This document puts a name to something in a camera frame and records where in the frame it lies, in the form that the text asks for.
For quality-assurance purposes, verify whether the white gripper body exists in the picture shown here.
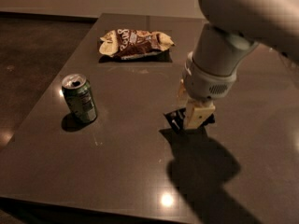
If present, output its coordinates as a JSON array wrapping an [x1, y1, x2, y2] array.
[[182, 52, 236, 100]]

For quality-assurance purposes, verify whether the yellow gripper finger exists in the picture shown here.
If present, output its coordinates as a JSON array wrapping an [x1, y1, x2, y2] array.
[[177, 79, 188, 104], [183, 99, 216, 130]]

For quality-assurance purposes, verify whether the black rxbar chocolate bar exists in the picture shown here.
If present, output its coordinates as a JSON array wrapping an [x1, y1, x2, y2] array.
[[164, 108, 215, 133]]

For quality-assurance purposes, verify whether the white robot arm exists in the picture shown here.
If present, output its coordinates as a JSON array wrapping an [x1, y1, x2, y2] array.
[[176, 0, 299, 130]]

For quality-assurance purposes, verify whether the brown chip bag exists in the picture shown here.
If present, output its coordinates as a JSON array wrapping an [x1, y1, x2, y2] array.
[[98, 29, 175, 60]]

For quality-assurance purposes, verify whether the green soda can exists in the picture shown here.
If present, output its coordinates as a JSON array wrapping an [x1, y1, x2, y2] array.
[[62, 74, 97, 124]]

